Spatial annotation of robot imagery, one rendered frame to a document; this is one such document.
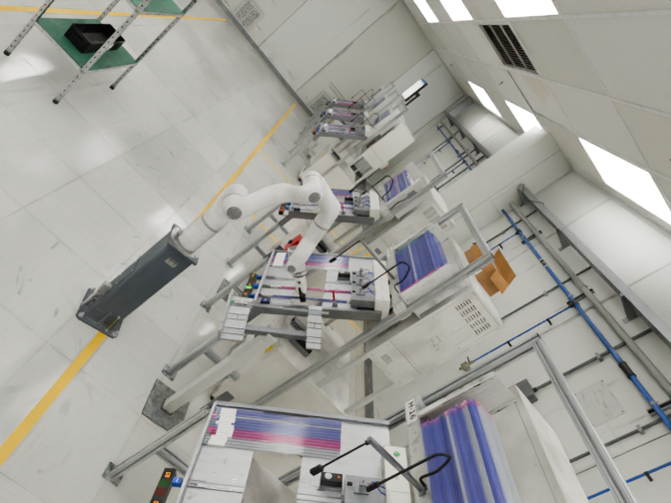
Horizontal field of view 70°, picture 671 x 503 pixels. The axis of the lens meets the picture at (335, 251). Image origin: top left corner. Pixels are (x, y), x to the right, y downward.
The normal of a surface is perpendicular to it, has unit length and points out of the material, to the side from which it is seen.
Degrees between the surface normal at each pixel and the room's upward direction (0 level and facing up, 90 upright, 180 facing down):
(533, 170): 90
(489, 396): 90
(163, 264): 90
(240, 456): 45
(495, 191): 90
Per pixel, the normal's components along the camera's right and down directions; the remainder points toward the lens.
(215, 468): 0.11, -0.90
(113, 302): 0.11, 0.58
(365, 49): -0.04, 0.43
